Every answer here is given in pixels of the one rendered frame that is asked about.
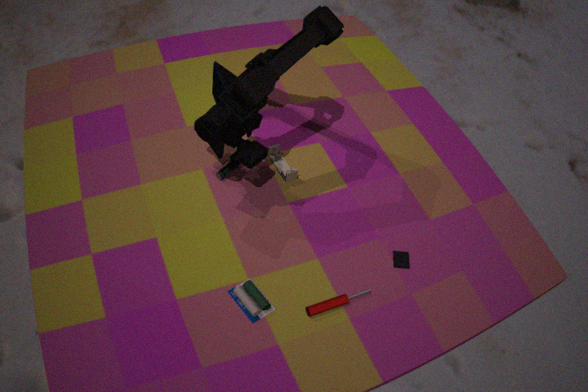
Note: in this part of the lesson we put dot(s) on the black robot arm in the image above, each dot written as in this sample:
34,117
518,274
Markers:
251,88

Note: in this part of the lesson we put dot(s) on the black cylindrical battery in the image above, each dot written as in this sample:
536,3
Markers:
225,171

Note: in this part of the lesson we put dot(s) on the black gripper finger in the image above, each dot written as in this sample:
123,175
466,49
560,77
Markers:
234,160
218,148

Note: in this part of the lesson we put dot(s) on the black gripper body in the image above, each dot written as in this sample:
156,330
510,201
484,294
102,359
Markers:
249,153

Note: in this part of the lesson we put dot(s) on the red-handled screwdriver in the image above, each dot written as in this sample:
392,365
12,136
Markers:
332,303

